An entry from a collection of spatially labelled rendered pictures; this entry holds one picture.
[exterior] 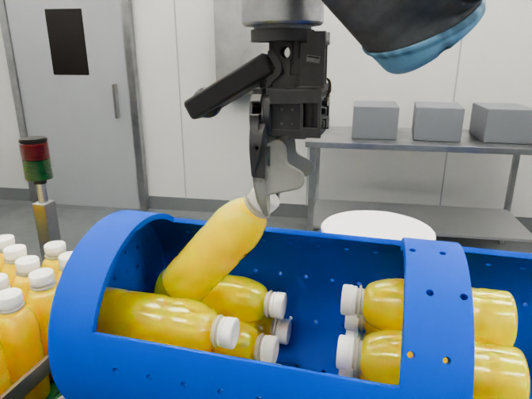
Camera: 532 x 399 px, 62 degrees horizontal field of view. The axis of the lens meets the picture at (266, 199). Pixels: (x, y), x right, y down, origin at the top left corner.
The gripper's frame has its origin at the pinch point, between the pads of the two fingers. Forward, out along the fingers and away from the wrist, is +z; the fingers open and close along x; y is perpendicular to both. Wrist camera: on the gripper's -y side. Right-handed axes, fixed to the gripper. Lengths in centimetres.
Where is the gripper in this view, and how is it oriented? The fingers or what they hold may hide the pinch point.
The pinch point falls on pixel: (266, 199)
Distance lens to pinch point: 55.6
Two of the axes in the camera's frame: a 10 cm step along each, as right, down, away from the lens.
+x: 2.6, -3.0, 9.2
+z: 0.1, 9.5, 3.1
